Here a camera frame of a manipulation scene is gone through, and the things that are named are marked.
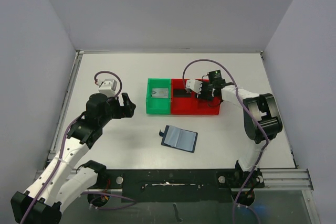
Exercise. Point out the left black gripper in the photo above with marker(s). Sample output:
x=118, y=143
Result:
x=125, y=111

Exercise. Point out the aluminium front rail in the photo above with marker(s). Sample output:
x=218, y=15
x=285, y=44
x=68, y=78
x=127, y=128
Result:
x=286, y=179

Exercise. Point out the right red plastic bin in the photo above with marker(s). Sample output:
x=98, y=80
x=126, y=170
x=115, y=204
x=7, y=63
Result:
x=204, y=107

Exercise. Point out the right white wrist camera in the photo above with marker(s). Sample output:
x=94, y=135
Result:
x=194, y=85

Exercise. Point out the black card in bin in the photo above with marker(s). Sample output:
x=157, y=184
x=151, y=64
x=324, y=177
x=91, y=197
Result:
x=181, y=93

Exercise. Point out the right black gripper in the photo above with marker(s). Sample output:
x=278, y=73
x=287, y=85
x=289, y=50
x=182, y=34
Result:
x=206, y=91

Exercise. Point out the green plastic bin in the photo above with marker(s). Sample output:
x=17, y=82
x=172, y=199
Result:
x=155, y=106

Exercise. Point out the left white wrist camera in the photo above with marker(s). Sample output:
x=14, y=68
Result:
x=107, y=87

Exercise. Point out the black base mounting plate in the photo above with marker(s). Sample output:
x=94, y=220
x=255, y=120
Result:
x=178, y=185

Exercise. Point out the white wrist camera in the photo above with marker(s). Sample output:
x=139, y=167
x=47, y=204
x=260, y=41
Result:
x=107, y=87
x=194, y=85

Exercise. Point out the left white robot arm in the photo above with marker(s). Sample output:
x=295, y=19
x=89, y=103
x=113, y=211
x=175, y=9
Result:
x=47, y=197

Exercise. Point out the blue leather card holder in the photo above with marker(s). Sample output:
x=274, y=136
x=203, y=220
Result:
x=180, y=139

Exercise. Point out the white magnetic stripe card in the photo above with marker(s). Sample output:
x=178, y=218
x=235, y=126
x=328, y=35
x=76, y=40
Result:
x=160, y=93

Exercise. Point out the middle red plastic bin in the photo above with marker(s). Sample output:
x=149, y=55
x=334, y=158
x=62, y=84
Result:
x=181, y=106

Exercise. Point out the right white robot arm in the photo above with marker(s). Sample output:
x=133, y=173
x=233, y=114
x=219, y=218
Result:
x=261, y=118

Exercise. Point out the red plastic bin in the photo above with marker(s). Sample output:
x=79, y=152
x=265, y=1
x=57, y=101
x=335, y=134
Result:
x=181, y=106
x=204, y=107

